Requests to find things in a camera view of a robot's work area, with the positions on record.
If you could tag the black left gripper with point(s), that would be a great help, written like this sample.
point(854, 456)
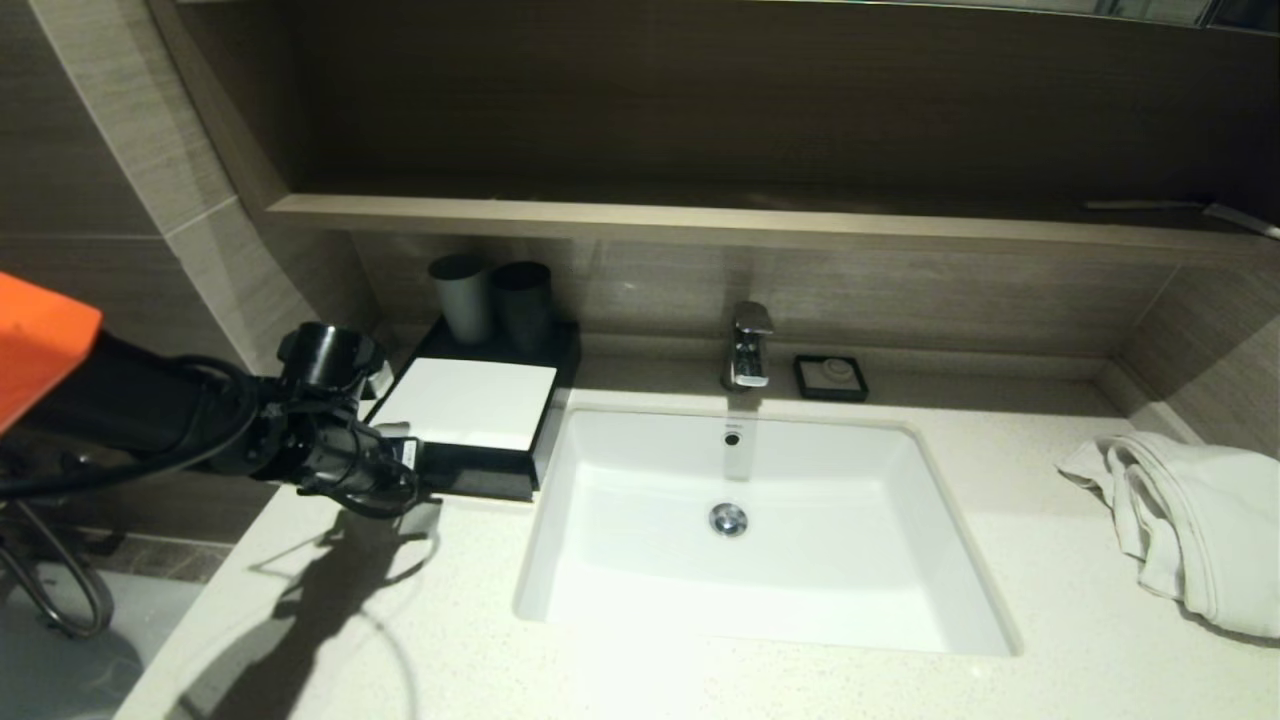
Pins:
point(375, 465)

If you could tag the grey plastic cup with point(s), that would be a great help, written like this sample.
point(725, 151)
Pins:
point(460, 300)

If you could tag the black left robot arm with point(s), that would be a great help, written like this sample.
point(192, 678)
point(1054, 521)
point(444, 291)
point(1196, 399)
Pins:
point(130, 410)

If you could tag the black box with white top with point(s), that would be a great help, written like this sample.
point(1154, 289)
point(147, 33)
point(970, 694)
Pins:
point(470, 405)

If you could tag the black cup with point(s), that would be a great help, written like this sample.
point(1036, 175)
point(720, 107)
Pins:
point(523, 305)

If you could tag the chrome sink drain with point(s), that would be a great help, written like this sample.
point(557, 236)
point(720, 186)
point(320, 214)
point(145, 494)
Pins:
point(728, 520)

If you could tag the white bathtub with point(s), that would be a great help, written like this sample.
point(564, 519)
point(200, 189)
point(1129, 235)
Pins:
point(60, 680)

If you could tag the chrome faucet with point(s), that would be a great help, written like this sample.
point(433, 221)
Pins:
point(748, 350)

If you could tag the black soap dish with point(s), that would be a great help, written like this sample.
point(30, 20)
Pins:
point(803, 394)

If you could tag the white sink basin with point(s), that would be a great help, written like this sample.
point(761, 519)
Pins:
point(800, 570)

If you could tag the round white soap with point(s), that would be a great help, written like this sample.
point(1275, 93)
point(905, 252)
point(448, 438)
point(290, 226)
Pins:
point(833, 376)

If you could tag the white towel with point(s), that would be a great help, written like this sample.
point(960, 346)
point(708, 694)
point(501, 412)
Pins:
point(1200, 520)

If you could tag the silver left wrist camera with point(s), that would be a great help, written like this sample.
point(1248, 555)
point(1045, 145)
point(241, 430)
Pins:
point(380, 380)

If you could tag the wooden wall shelf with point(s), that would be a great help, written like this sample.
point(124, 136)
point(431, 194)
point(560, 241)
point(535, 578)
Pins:
point(700, 225)

